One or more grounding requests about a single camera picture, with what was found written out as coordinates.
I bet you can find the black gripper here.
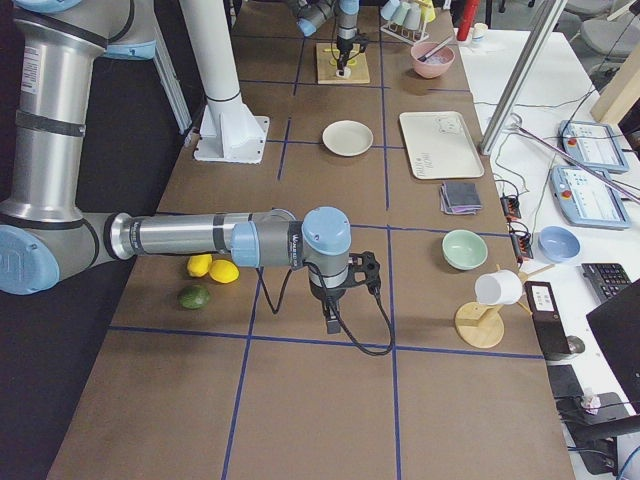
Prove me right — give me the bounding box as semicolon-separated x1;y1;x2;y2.
336;27;356;71
312;283;347;334

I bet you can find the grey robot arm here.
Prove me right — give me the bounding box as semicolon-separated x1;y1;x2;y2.
284;0;368;79
1;1;284;337

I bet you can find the cream bear tray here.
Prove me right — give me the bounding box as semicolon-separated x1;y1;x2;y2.
399;111;484;180

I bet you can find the bamboo cutting board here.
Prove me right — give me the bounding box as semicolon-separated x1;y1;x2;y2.
314;41;372;86

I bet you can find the grey-blue cup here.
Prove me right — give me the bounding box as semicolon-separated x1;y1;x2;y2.
380;0;400;21

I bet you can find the mint green cup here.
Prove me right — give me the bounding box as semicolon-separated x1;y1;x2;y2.
391;1;411;25

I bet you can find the wooden cup rack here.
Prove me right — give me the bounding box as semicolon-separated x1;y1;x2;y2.
380;1;429;45

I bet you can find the light blue cup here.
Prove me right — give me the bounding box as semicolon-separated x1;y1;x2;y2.
403;4;422;31

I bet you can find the steel muddler black tip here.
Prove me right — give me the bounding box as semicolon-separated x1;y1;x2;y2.
417;35;454;62

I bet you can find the cream plate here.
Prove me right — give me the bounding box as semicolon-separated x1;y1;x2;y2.
322;120;374;157

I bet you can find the yellow cup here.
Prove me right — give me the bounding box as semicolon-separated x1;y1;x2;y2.
418;0;436;24

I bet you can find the pink bowl with ice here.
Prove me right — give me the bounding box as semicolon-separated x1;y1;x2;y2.
410;41;456;79

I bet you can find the yellow lemon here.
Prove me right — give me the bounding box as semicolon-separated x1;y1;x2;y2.
208;259;240;284
186;253;213;278

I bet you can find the red bottle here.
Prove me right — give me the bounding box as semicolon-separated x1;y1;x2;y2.
457;0;480;42

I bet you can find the green avocado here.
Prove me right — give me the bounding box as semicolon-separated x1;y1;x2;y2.
177;284;211;310

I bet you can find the green bowl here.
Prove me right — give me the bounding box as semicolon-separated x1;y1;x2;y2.
442;229;488;271

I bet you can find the wooden mug stand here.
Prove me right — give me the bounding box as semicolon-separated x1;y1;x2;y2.
454;265;553;349

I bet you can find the folded grey cloth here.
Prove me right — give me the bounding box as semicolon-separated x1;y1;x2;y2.
440;181;483;215

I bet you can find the white mug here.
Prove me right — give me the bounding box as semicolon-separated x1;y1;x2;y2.
474;270;523;305

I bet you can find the reacher grabber stick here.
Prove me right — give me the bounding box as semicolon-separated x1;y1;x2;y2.
507;113;640;202

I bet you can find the black labelled box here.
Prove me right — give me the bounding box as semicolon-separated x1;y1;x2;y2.
524;280;571;361

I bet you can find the blue bowl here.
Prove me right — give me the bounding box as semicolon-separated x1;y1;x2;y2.
538;226;581;263

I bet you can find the black computer mouse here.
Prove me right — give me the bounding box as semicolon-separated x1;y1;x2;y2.
566;335;586;355

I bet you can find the far blue teach pendant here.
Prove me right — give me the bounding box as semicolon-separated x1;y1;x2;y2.
559;120;629;174

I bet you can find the blue teach pendant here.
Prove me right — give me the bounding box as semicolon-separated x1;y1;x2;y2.
559;120;629;174
550;166;631;230

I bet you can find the near blue teach pendant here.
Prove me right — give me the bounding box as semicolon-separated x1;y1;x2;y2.
550;166;631;230

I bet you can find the black keyboard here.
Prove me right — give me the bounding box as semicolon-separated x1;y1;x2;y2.
581;263;632;304

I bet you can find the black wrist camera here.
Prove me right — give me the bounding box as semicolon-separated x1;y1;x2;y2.
353;32;370;55
349;251;381;297

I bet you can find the white pillar mount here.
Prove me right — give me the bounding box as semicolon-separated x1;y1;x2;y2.
180;0;270;164

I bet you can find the aluminium frame post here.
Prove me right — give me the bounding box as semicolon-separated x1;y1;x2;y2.
479;0;567;156

